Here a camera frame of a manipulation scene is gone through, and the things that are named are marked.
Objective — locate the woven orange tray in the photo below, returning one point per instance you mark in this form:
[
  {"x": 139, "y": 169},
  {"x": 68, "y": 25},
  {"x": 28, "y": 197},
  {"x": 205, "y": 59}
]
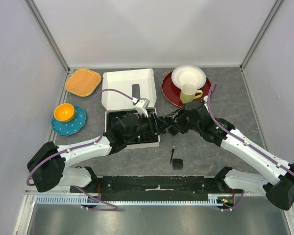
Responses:
[{"x": 83, "y": 82}]

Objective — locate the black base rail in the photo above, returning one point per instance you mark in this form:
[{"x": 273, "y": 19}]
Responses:
[{"x": 158, "y": 188}]

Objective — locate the white ceramic bowl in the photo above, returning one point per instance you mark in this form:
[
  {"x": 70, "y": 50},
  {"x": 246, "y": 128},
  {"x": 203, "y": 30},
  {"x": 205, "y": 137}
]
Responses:
[{"x": 188, "y": 74}]

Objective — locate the light green mug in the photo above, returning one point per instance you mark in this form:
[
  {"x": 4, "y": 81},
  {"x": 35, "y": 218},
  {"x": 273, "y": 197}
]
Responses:
[{"x": 189, "y": 92}]

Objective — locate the black guard comb lower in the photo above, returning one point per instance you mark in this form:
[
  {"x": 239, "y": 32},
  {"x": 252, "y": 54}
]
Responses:
[{"x": 177, "y": 164}]

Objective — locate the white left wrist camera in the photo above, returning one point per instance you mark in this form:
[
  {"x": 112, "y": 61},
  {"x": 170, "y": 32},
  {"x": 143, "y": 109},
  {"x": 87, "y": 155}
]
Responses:
[{"x": 141, "y": 106}]

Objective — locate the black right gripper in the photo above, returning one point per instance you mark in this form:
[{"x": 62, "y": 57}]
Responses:
[{"x": 179, "y": 125}]

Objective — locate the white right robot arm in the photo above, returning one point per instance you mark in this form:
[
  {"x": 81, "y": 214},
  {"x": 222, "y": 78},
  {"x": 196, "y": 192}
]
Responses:
[{"x": 275, "y": 178}]

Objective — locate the white cardboard box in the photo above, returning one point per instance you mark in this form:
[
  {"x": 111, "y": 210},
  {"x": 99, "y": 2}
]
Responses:
[{"x": 122, "y": 90}]

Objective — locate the black guard comb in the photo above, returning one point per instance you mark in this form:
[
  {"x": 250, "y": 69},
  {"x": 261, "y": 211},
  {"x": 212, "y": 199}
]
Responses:
[
  {"x": 177, "y": 164},
  {"x": 163, "y": 124}
]

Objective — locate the black plastic insert tray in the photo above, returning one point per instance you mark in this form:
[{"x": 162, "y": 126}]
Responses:
[{"x": 112, "y": 117}]

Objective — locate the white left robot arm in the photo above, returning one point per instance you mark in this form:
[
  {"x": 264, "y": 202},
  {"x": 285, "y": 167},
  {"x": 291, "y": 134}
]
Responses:
[{"x": 51, "y": 165}]

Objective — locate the teal dotted plate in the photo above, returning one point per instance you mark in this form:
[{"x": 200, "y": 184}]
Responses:
[{"x": 70, "y": 127}]

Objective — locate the orange small bowl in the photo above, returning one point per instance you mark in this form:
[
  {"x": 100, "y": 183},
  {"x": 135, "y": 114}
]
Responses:
[{"x": 64, "y": 112}]

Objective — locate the red round plate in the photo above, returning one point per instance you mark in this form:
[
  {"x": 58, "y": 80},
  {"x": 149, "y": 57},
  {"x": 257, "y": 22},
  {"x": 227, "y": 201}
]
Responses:
[{"x": 172, "y": 93}]

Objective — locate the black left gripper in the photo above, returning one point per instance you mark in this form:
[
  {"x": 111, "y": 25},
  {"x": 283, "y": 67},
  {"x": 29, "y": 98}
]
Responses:
[{"x": 151, "y": 129}]

